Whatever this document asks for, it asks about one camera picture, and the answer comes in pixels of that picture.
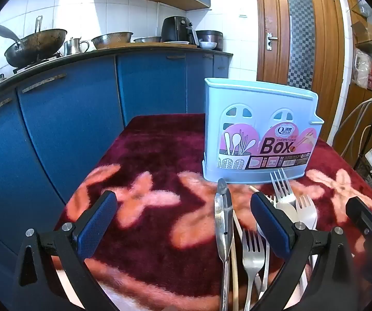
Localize wooden shelf unit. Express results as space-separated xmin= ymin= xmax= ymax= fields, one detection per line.
xmin=330 ymin=0 xmax=372 ymax=156

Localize cardboard box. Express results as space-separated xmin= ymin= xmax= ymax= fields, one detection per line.
xmin=351 ymin=21 xmax=372 ymax=44

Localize black wok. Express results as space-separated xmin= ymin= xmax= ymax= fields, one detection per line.
xmin=0 ymin=16 xmax=68 ymax=68

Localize wooden chopstick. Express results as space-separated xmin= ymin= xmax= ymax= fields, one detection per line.
xmin=231 ymin=210 xmax=240 ymax=311

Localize white plastic spoon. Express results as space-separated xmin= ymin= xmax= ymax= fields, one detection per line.
xmin=276 ymin=201 xmax=300 ymax=225

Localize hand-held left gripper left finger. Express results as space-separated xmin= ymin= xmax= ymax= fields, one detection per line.
xmin=11 ymin=190 xmax=118 ymax=311

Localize bundle of grey cables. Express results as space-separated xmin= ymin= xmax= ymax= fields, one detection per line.
xmin=333 ymin=95 xmax=372 ymax=159

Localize steel pitcher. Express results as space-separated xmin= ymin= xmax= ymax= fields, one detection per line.
xmin=63 ymin=37 xmax=90 ymax=55

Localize steel tongs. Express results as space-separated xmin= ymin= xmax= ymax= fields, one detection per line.
xmin=214 ymin=178 xmax=234 ymax=311

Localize blue base cabinets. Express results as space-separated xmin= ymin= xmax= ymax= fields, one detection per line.
xmin=0 ymin=52 xmax=232 ymax=286

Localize steel fork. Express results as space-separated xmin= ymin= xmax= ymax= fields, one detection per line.
xmin=269 ymin=168 xmax=298 ymax=208
xmin=242 ymin=228 xmax=267 ymax=311

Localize light blue utensil holder box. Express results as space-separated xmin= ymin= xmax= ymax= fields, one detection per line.
xmin=202 ymin=78 xmax=324 ymax=183

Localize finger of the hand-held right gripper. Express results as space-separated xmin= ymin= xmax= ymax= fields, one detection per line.
xmin=345 ymin=196 xmax=372 ymax=244

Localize wooden door with glass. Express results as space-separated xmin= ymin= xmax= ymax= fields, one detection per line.
xmin=254 ymin=0 xmax=346 ymax=140

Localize gas stove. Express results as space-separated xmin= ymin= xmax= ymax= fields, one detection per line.
xmin=13 ymin=53 xmax=62 ymax=73

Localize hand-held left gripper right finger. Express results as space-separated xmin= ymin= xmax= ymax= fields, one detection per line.
xmin=250 ymin=192 xmax=356 ymax=311

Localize steel colander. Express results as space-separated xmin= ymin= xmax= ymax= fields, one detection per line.
xmin=91 ymin=32 xmax=134 ymax=50

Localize translucent bag of goods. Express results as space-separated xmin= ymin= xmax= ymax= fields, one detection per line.
xmin=354 ymin=48 xmax=372 ymax=86

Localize white plastic fork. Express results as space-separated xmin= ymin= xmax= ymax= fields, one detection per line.
xmin=295 ymin=195 xmax=318 ymax=231

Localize metal door handle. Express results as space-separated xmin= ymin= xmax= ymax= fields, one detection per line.
xmin=266 ymin=32 xmax=279 ymax=51

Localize maroon floral blanket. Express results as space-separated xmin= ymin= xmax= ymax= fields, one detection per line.
xmin=52 ymin=113 xmax=372 ymax=311

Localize dark rice cooker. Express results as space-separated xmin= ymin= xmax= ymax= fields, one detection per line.
xmin=195 ymin=30 xmax=223 ymax=51

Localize black air fryer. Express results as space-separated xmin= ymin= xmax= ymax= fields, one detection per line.
xmin=161 ymin=16 xmax=199 ymax=44

